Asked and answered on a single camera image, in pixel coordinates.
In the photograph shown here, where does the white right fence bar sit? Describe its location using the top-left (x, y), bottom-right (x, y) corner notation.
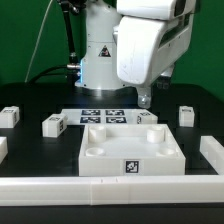
top-left (200, 136), bottom-right (224, 175)

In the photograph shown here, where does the white fence bar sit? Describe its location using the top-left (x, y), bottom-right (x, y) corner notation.
top-left (200, 136), bottom-right (224, 175)
top-left (0, 175), bottom-right (224, 206)

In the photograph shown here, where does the white square tabletop part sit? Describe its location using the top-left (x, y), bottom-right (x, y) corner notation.
top-left (79, 124), bottom-right (186, 176)

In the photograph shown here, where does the thin white cable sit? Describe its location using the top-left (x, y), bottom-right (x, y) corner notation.
top-left (24, 0), bottom-right (54, 83)

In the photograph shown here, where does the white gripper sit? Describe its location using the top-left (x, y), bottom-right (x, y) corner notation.
top-left (117, 15), bottom-right (193, 108)

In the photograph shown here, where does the black thick cable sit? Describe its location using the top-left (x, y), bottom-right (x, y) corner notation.
top-left (25, 63), bottom-right (82, 84)

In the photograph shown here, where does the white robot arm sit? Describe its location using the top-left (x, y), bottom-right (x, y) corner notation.
top-left (77, 0), bottom-right (196, 108)

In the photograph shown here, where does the white front fence bar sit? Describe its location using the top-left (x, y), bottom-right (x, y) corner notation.
top-left (0, 175), bottom-right (224, 206)

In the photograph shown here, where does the white base tag plate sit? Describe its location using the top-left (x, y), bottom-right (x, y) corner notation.
top-left (62, 109), bottom-right (149, 125)

